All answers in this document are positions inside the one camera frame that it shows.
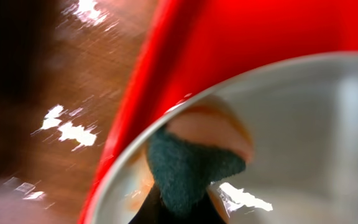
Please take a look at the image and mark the red plastic tray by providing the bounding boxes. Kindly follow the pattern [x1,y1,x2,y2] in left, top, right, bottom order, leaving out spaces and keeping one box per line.
[79,0,358,223]

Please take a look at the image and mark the green and orange sponge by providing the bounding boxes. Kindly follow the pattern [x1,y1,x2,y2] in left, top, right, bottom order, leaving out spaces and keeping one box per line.
[146,96,254,218]

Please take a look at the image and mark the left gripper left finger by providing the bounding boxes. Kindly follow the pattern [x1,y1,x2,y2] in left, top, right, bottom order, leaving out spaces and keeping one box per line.
[129,185,170,224]

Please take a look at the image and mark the light blue plate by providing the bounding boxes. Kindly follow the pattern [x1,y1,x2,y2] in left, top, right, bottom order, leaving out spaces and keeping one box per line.
[89,52,358,224]

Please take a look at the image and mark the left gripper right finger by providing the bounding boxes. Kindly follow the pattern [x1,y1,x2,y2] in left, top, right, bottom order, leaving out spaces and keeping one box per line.
[191,194,226,224]

